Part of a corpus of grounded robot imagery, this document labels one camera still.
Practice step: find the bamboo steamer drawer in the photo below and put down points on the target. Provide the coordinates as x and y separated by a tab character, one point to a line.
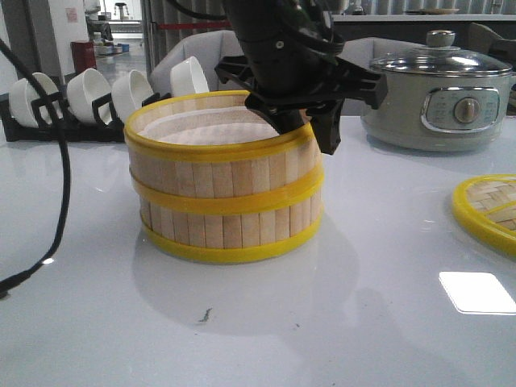
246	178
232	239

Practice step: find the white bowl rightmost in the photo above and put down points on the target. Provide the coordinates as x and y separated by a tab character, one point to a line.
187	78

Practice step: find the red bin background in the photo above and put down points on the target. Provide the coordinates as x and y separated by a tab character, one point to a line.
83	55

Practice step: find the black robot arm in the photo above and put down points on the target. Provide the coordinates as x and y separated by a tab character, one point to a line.
271	31

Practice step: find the black bowl rack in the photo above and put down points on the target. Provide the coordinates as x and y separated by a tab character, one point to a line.
109	127

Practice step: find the woven bamboo steamer lid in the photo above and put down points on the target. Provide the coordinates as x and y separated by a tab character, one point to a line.
485	207

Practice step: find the person in background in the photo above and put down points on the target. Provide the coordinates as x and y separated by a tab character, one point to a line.
97	29

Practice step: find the white liner cloth upper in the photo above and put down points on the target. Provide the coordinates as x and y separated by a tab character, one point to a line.
221	126

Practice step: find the glass pot lid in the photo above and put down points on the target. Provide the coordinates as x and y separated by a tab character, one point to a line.
440	57

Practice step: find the grey chair right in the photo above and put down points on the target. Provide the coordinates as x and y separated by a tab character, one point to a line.
361	52

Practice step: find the grey electric cooking pot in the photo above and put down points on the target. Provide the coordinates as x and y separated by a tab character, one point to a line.
438	113

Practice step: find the white bowl far left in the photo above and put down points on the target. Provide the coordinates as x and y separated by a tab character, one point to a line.
21	94

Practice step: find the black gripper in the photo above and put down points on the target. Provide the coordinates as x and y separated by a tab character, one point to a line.
282	89

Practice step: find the white bowl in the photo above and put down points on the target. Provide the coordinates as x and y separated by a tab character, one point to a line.
82	90
21	94
187	78
128	93

